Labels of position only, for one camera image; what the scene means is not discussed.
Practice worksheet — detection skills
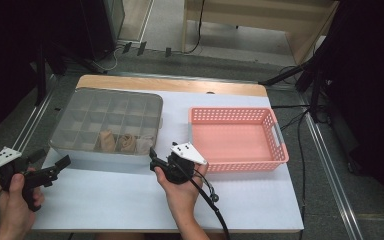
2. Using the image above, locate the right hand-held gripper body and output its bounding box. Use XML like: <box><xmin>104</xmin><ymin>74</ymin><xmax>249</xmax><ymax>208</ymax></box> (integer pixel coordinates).
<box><xmin>162</xmin><ymin>142</ymin><xmax>208</xmax><ymax>185</ymax></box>

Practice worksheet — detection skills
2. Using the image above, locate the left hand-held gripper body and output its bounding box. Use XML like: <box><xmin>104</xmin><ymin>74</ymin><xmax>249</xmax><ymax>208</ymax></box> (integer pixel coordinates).
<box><xmin>0</xmin><ymin>146</ymin><xmax>61</xmax><ymax>213</ymax></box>

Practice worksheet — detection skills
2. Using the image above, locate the white sock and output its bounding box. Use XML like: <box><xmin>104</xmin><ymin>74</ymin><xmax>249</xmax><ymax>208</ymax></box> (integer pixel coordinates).
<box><xmin>141</xmin><ymin>134</ymin><xmax>158</xmax><ymax>145</ymax></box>
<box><xmin>135</xmin><ymin>137</ymin><xmax>156</xmax><ymax>156</ymax></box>

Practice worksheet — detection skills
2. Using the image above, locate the tan sock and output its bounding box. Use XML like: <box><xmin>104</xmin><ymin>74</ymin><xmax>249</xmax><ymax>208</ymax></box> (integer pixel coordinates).
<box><xmin>127</xmin><ymin>134</ymin><xmax>138</xmax><ymax>155</ymax></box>
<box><xmin>116</xmin><ymin>133</ymin><xmax>134</xmax><ymax>154</ymax></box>

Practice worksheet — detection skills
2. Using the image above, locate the pink perforated plastic basket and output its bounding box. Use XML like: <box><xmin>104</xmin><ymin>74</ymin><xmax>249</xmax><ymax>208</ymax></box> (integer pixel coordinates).
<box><xmin>187</xmin><ymin>106</ymin><xmax>290</xmax><ymax>174</ymax></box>

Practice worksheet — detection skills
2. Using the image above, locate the shiny metal tray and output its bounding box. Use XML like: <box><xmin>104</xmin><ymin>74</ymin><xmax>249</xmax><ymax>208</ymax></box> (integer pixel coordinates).
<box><xmin>48</xmin><ymin>87</ymin><xmax>164</xmax><ymax>157</ymax></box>

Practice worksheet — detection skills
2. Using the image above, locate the person's right hand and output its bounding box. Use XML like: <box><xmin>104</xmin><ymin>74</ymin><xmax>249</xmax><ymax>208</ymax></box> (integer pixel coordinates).
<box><xmin>154</xmin><ymin>162</ymin><xmax>210</xmax><ymax>218</ymax></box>

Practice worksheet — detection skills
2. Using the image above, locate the person's left hand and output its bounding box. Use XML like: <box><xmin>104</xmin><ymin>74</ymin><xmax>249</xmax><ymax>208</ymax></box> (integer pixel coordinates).
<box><xmin>0</xmin><ymin>167</ymin><xmax>46</xmax><ymax>240</ymax></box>

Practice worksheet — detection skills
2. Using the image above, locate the black metal stand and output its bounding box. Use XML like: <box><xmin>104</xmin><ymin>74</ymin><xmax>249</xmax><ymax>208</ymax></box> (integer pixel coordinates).
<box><xmin>258</xmin><ymin>49</ymin><xmax>334</xmax><ymax>124</ymax></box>
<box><xmin>34</xmin><ymin>41</ymin><xmax>105</xmax><ymax>107</ymax></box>

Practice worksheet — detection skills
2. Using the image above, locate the dark curtain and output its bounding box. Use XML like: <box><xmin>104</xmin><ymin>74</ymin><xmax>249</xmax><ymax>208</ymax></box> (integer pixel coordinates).
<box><xmin>319</xmin><ymin>0</ymin><xmax>384</xmax><ymax>224</ymax></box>
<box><xmin>0</xmin><ymin>0</ymin><xmax>83</xmax><ymax>149</ymax></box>

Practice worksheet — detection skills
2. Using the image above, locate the dark cabinet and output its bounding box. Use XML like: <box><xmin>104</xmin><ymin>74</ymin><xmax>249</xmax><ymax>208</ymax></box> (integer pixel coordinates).
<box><xmin>79</xmin><ymin>0</ymin><xmax>126</xmax><ymax>63</ymax></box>

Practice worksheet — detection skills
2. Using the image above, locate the light wooden cabinet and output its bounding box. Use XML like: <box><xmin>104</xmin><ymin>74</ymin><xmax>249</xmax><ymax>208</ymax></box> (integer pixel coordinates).
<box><xmin>181</xmin><ymin>0</ymin><xmax>342</xmax><ymax>66</ymax></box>

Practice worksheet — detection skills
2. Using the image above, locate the metal floor rail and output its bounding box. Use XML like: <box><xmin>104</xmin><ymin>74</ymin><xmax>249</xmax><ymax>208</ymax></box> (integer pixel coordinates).
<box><xmin>298</xmin><ymin>93</ymin><xmax>365</xmax><ymax>240</ymax></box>
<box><xmin>0</xmin><ymin>73</ymin><xmax>59</xmax><ymax>231</ymax></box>

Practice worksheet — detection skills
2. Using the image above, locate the right hand-held gripper cable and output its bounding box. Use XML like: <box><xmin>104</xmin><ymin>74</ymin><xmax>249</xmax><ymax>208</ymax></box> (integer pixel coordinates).
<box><xmin>174</xmin><ymin>156</ymin><xmax>232</xmax><ymax>240</ymax></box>

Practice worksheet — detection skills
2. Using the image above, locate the white floor cable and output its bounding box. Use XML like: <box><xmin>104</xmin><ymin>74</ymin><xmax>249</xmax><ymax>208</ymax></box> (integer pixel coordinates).
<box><xmin>92</xmin><ymin>45</ymin><xmax>123</xmax><ymax>73</ymax></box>

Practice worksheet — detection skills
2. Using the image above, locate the black floor cable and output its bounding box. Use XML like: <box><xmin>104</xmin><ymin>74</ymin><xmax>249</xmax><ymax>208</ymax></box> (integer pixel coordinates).
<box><xmin>269</xmin><ymin>64</ymin><xmax>314</xmax><ymax>240</ymax></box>

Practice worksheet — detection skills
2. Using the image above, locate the black hanging cable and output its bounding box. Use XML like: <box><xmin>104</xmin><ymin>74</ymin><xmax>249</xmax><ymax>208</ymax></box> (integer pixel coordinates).
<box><xmin>183</xmin><ymin>0</ymin><xmax>206</xmax><ymax>55</ymax></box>

